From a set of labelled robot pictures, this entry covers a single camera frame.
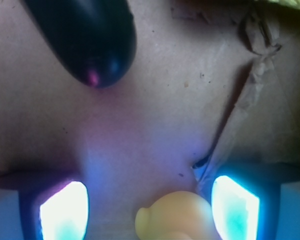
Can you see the yellow rubber duck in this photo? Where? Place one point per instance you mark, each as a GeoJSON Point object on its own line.
{"type": "Point", "coordinates": [180, 215]}

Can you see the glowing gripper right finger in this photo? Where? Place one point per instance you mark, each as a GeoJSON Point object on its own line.
{"type": "Point", "coordinates": [245, 208]}

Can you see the yellow terry cloth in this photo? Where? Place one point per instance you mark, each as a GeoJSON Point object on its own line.
{"type": "Point", "coordinates": [287, 3]}

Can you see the dark green toy cucumber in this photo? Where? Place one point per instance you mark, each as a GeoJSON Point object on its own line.
{"type": "Point", "coordinates": [95, 40]}

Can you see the brown paper bag bin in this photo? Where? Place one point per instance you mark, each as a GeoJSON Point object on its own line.
{"type": "Point", "coordinates": [137, 140]}

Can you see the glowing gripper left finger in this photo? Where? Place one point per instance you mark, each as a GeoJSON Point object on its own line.
{"type": "Point", "coordinates": [56, 211]}

